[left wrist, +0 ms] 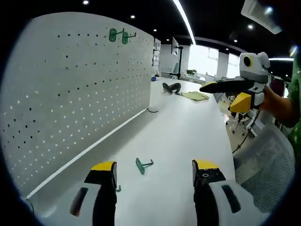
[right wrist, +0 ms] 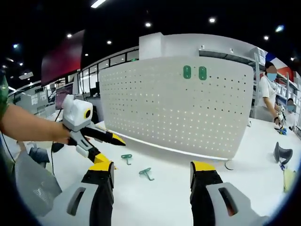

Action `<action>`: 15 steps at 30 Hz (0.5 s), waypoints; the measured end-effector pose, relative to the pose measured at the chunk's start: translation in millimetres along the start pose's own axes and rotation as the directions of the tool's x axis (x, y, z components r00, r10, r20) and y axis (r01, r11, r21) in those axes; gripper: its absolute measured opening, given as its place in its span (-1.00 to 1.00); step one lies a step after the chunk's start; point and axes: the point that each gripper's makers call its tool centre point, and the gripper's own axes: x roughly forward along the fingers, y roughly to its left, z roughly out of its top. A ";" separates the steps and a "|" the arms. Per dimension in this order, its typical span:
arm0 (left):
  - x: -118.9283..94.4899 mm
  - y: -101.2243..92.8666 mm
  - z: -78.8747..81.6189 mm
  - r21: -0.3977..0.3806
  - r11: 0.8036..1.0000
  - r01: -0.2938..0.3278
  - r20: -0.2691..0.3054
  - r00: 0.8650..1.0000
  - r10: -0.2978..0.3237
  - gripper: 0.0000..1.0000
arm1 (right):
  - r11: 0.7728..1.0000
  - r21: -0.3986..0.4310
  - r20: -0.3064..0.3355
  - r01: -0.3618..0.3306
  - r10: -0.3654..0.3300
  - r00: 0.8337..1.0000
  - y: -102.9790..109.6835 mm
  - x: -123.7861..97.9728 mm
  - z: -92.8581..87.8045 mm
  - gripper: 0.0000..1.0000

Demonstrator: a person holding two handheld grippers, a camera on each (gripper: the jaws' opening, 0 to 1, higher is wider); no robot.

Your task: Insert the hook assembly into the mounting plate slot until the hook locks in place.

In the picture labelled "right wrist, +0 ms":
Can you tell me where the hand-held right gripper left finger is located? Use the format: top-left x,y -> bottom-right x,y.
42,161 -> 116,226

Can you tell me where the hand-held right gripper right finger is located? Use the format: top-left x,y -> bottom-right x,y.
190,161 -> 261,226

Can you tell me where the white perforated mounting plate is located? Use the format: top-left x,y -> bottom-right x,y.
98,56 -> 254,170

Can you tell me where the person's left hand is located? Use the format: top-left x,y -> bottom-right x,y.
52,122 -> 72,145

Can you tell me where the computer monitor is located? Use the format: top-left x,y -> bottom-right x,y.
55,85 -> 74,110

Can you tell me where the dark grey cloth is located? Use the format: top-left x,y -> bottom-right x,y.
28,145 -> 51,168

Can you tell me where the grey mesh office chair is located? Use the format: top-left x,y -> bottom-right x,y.
14,150 -> 63,217

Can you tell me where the yellow cloth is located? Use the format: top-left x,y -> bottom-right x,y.
283,168 -> 297,194

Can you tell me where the black curved device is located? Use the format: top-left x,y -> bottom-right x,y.
274,142 -> 293,165

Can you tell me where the black cable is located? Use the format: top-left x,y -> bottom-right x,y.
49,141 -> 64,176

